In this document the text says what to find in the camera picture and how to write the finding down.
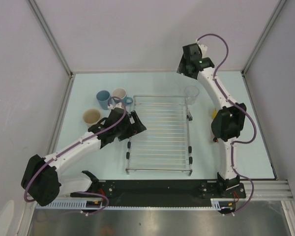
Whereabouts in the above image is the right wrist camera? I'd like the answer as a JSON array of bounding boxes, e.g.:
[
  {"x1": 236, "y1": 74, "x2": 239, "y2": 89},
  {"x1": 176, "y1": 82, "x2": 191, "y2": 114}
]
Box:
[{"x1": 198, "y1": 44, "x2": 207, "y2": 58}]

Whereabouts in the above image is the metal wire dish rack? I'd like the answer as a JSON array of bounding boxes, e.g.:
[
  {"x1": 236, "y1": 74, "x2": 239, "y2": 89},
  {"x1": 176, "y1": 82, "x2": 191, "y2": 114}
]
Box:
[{"x1": 125, "y1": 95, "x2": 193, "y2": 175}]

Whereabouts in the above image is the blue textured ceramic mug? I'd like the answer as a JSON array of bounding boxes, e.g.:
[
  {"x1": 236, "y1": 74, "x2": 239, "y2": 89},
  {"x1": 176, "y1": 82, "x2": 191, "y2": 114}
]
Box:
[{"x1": 112, "y1": 88, "x2": 133, "y2": 105}]

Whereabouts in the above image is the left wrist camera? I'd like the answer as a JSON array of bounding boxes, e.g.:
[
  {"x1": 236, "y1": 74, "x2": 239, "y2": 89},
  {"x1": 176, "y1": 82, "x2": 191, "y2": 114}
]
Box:
[{"x1": 108, "y1": 103, "x2": 123, "y2": 110}]

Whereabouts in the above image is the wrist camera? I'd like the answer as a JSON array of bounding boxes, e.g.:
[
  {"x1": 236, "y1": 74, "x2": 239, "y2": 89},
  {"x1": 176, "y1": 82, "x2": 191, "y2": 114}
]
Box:
[
  {"x1": 198, "y1": 44, "x2": 207, "y2": 58},
  {"x1": 108, "y1": 103, "x2": 123, "y2": 110}
]

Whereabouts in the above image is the blue-grey plastic tumbler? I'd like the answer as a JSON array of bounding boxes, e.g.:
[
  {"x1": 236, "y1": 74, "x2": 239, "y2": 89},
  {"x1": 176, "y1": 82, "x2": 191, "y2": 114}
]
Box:
[{"x1": 96, "y1": 90, "x2": 111, "y2": 110}]

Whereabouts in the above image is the beige ceramic mug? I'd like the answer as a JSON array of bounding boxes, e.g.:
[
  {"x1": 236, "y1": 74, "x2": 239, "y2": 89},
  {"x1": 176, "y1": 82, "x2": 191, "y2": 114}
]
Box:
[{"x1": 82, "y1": 109, "x2": 102, "y2": 127}]

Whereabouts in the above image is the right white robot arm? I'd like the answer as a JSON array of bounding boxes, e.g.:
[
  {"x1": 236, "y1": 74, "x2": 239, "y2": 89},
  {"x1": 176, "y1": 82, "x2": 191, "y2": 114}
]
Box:
[{"x1": 177, "y1": 43, "x2": 246, "y2": 197}]

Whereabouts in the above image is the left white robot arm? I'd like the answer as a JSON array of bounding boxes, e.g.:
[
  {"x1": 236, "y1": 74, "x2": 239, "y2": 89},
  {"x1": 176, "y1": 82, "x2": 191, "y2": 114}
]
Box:
[{"x1": 21, "y1": 107, "x2": 146, "y2": 206}]

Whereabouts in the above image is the clear glass cup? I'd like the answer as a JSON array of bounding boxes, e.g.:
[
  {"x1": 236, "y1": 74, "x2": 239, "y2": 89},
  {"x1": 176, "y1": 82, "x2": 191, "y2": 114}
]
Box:
[{"x1": 184, "y1": 86, "x2": 200, "y2": 105}]

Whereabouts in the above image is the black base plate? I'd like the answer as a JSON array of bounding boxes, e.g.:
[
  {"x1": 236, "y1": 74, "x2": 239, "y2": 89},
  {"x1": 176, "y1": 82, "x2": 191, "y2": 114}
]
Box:
[{"x1": 71, "y1": 179, "x2": 246, "y2": 207}]

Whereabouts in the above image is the yellow ceramic mug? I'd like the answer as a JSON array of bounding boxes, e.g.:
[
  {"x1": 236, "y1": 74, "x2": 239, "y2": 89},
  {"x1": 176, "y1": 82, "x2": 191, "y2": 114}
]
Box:
[{"x1": 212, "y1": 109, "x2": 217, "y2": 119}]

